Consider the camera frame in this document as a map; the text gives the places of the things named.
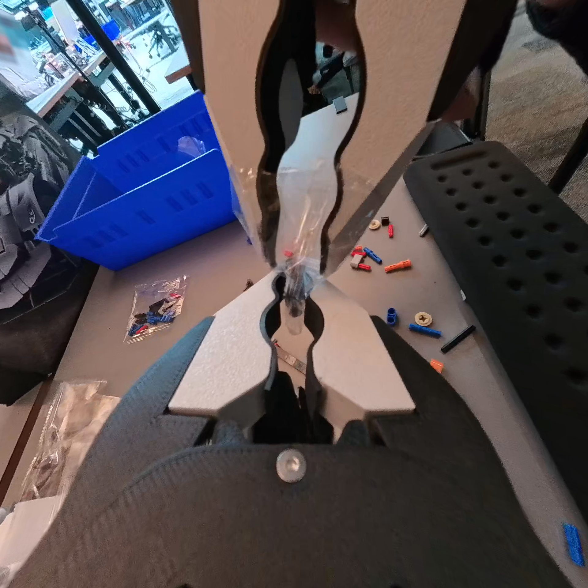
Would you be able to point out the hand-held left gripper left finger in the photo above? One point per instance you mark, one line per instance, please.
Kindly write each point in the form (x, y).
(225, 363)

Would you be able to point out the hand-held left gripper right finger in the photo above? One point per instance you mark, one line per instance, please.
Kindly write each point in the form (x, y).
(363, 367)

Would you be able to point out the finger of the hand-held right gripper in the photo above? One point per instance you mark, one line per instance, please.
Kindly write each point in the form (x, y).
(229, 69)
(404, 55)

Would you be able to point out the small clear lego bag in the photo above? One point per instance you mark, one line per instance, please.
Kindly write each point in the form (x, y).
(301, 220)

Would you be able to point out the small bag of lego pieces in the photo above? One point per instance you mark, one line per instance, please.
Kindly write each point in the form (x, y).
(156, 312)

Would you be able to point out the scattered loose lego pieces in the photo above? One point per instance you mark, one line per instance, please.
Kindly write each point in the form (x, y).
(397, 265)

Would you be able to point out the pile of lego part bags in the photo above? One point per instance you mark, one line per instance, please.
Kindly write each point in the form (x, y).
(69, 427)

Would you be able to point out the black lego set box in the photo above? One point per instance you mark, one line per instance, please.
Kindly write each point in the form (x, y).
(27, 183)

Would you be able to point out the blue lego beam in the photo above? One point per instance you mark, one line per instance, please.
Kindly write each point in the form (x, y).
(573, 544)

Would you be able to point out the wooden-edged work table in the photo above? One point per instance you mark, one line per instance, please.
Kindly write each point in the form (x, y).
(177, 74)

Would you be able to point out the crumpled clear plastic bag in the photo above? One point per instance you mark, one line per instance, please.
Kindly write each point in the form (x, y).
(190, 146)

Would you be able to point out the blue plastic storage bin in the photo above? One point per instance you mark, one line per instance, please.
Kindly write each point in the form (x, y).
(138, 216)

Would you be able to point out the cluttered workbench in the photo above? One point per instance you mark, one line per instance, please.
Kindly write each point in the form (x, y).
(59, 92)

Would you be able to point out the black perforated office chair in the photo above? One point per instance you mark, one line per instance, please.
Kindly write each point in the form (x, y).
(505, 239)

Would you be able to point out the black metal post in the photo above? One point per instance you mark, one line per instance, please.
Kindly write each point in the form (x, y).
(112, 50)

